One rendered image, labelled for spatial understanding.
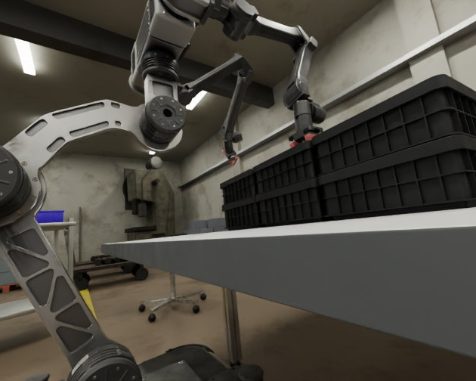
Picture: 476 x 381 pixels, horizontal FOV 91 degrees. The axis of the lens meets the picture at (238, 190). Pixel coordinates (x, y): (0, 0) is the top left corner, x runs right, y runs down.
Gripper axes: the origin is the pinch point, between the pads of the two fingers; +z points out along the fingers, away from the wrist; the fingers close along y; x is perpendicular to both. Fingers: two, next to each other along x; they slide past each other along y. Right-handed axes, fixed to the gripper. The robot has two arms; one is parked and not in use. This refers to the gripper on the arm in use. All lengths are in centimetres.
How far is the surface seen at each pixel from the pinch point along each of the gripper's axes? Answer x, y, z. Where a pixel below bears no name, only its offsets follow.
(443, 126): 8.5, -37.9, 6.5
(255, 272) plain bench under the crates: 50, -39, 23
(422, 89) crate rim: 9.8, -36.7, -0.9
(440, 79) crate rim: 9.2, -39.1, -1.4
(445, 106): 7.9, -38.6, 2.9
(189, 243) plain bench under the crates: 51, -28, 22
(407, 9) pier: -244, 44, -210
